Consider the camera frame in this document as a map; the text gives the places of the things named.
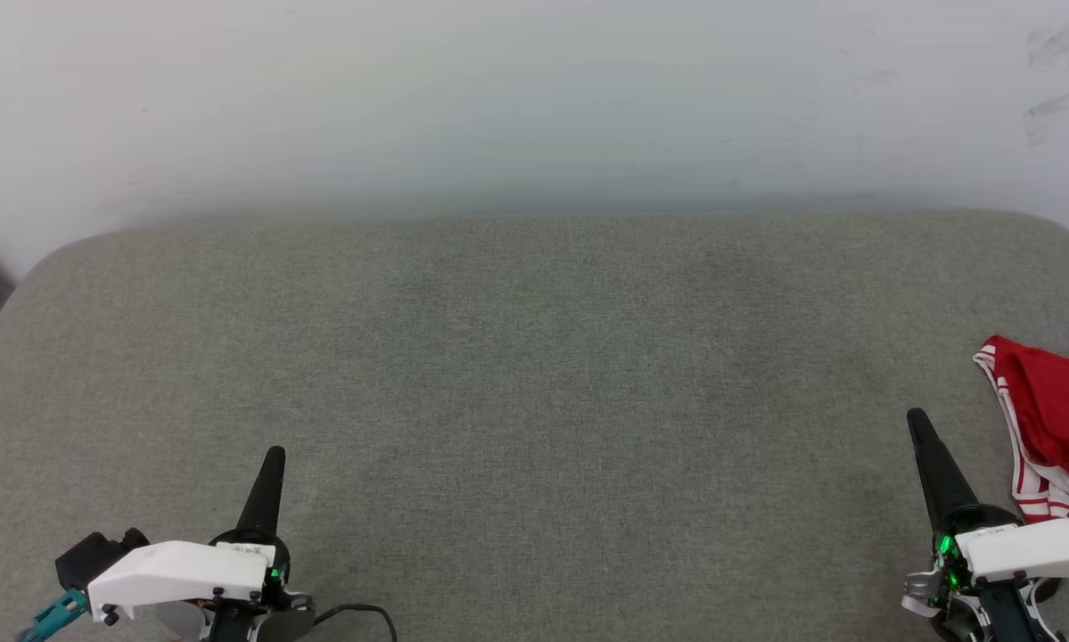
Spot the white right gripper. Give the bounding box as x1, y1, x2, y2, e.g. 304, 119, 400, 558
906, 407, 1069, 590

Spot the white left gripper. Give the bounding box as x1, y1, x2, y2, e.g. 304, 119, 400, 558
87, 445, 292, 624

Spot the red basketball jersey white trim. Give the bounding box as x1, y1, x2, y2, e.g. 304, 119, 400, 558
973, 334, 1069, 524

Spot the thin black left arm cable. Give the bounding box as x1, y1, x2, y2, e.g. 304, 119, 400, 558
314, 604, 399, 642

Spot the teal left camera connector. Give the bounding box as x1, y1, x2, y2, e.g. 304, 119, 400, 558
15, 588, 90, 642

